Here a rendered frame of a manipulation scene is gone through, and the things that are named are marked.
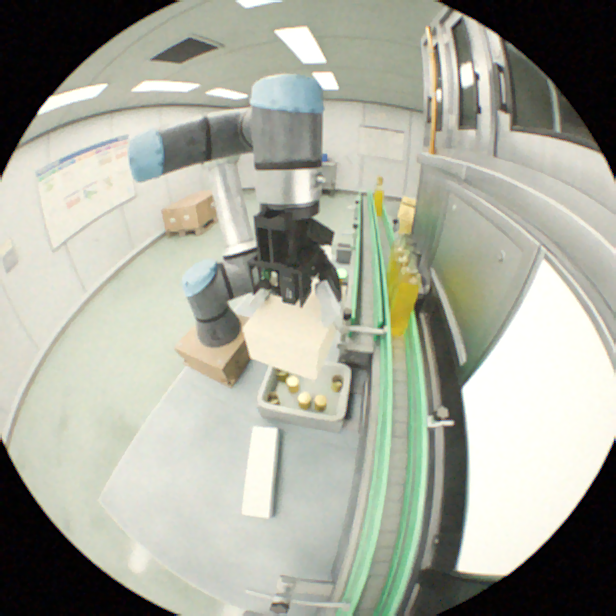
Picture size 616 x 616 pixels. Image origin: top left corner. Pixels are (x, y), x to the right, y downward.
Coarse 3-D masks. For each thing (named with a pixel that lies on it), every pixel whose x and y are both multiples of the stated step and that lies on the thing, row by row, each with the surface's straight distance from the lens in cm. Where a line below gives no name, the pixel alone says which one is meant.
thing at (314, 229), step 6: (306, 222) 30; (312, 222) 29; (318, 222) 31; (306, 228) 29; (312, 228) 29; (318, 228) 31; (324, 228) 33; (306, 234) 29; (312, 234) 30; (318, 234) 31; (324, 234) 34; (330, 234) 36; (318, 240) 32; (324, 240) 34; (330, 240) 37
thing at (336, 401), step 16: (272, 368) 65; (336, 368) 66; (272, 384) 67; (304, 384) 70; (320, 384) 70; (288, 400) 67; (336, 400) 68; (304, 416) 58; (320, 416) 57; (336, 416) 58
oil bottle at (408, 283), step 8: (400, 272) 61; (408, 272) 59; (416, 272) 60; (400, 280) 59; (408, 280) 59; (416, 280) 59; (400, 288) 60; (408, 288) 60; (416, 288) 60; (392, 296) 67; (400, 296) 61; (408, 296) 61; (416, 296) 62; (392, 304) 65; (400, 304) 63; (408, 304) 63; (392, 312) 65; (400, 312) 65; (408, 312) 65; (392, 320) 66; (400, 320) 67; (392, 328) 68; (400, 328) 69
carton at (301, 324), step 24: (312, 288) 42; (264, 312) 38; (288, 312) 37; (312, 312) 37; (264, 336) 34; (288, 336) 34; (312, 336) 34; (264, 360) 40; (288, 360) 36; (312, 360) 34
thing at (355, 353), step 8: (352, 344) 65; (360, 344) 65; (368, 344) 66; (344, 352) 64; (352, 352) 65; (360, 352) 64; (368, 352) 64; (344, 360) 67; (352, 360) 66; (360, 360) 67; (368, 360) 67
